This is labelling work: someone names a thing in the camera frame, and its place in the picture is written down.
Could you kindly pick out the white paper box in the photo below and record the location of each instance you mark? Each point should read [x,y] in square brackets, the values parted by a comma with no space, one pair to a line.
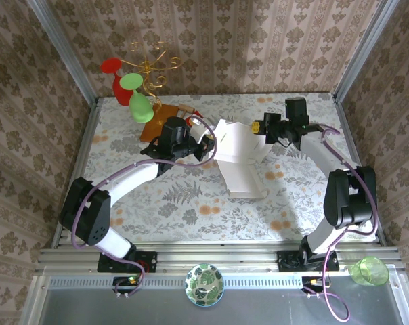
[238,169]

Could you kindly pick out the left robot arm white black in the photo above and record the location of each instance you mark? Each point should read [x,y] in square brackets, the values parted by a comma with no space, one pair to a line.
[130,179]

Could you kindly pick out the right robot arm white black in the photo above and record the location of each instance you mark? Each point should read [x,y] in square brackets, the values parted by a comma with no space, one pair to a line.
[316,152]

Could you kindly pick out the brown wooden rack base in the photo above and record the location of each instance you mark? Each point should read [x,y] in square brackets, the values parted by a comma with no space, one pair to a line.
[150,130]

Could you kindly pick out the small wooden mallet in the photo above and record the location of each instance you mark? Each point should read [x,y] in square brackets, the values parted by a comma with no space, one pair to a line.
[186,108]

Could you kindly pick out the green plastic wine glass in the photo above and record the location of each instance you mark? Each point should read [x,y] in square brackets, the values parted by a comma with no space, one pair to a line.
[140,108]

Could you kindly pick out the floral printed tablecloth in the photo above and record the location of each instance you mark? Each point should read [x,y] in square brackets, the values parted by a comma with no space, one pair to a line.
[225,220]

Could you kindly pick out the red plastic wine glass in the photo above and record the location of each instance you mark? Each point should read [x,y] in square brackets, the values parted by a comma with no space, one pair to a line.
[110,65]

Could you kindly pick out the leaf pattern bowl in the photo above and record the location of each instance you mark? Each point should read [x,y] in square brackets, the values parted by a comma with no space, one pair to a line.
[204,286]

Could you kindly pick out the small black circuit board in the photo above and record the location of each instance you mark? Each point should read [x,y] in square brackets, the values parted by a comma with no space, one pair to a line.
[123,282]
[309,281]

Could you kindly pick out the green transparent plastic cup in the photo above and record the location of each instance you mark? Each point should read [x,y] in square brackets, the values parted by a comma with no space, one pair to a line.
[370,271]

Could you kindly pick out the grey metal shelf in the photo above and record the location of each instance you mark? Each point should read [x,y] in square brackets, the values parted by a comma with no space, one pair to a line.
[123,311]

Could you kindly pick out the aluminium table side rail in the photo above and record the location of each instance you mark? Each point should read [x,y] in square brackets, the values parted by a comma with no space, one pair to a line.
[85,139]
[347,135]

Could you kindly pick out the long aluminium base rail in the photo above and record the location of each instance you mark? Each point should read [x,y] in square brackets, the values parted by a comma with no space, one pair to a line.
[218,257]

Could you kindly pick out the aluminium frame post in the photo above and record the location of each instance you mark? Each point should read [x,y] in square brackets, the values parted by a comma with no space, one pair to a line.
[66,50]
[365,50]

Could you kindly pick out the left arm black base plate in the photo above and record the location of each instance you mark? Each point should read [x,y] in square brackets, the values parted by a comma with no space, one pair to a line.
[147,262]

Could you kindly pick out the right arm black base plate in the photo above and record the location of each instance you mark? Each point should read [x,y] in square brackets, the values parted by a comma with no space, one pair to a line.
[287,262]

